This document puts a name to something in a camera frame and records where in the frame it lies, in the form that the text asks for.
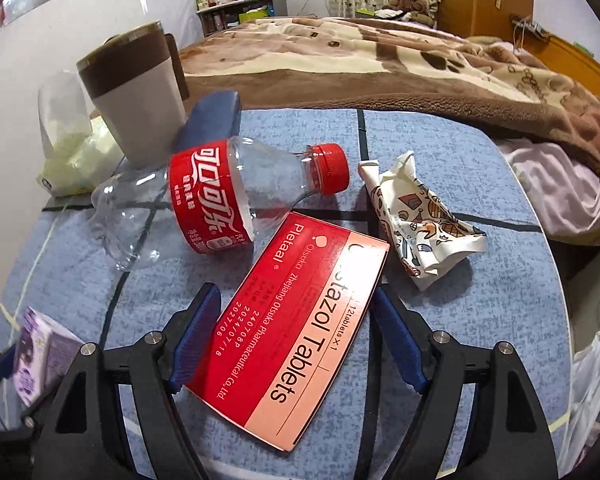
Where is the pink cloth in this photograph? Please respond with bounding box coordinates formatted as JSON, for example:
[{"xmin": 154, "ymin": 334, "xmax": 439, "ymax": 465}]
[{"xmin": 497, "ymin": 137, "xmax": 600, "ymax": 246}]

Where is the white charger cable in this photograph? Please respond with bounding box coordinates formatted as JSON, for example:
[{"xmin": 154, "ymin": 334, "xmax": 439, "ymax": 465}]
[{"xmin": 512, "ymin": 14, "xmax": 551, "ymax": 43}]

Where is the crumpled printed wrapper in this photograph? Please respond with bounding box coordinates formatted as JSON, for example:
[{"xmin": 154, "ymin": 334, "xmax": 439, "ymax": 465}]
[{"xmin": 357, "ymin": 151, "xmax": 488, "ymax": 292}]

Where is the orange wooden headboard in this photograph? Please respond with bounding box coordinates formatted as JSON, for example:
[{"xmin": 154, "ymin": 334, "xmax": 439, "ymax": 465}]
[{"xmin": 522, "ymin": 32, "xmax": 600, "ymax": 106}]

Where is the brown printed blanket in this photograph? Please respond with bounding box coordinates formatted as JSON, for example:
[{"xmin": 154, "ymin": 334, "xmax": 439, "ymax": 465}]
[{"xmin": 177, "ymin": 16, "xmax": 600, "ymax": 191}]

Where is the blue checked tablecloth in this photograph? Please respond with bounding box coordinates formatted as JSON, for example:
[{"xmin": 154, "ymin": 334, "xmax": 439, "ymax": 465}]
[{"xmin": 0, "ymin": 107, "xmax": 573, "ymax": 480}]

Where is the small purple carton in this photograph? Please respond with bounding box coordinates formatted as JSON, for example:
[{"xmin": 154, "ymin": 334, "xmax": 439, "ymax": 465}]
[{"xmin": 11, "ymin": 306, "xmax": 86, "ymax": 408}]

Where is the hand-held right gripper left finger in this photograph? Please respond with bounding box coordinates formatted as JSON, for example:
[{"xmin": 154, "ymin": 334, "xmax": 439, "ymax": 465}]
[{"xmin": 30, "ymin": 282, "xmax": 223, "ymax": 480}]

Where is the yellow tissue pack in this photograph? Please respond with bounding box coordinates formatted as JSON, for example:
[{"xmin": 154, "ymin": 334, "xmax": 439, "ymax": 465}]
[{"xmin": 36, "ymin": 71, "xmax": 126, "ymax": 198}]

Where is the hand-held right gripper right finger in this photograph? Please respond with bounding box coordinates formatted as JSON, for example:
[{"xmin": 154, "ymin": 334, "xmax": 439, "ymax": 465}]
[{"xmin": 372, "ymin": 285, "xmax": 558, "ymax": 480}]

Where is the beige bin with brown rim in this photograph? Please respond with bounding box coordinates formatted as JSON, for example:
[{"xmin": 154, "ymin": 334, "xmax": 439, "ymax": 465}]
[{"xmin": 76, "ymin": 21, "xmax": 188, "ymax": 168}]

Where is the red medicine box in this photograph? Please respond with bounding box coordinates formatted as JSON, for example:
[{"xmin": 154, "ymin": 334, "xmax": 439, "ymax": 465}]
[{"xmin": 185, "ymin": 211, "xmax": 391, "ymax": 453}]

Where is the clear bottle with red label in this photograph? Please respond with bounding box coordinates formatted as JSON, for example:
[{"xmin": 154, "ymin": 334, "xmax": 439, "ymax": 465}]
[{"xmin": 89, "ymin": 136, "xmax": 351, "ymax": 272}]

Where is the cluttered desk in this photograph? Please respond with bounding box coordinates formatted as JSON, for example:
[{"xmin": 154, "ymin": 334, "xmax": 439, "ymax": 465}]
[{"xmin": 195, "ymin": 0, "xmax": 288, "ymax": 38}]

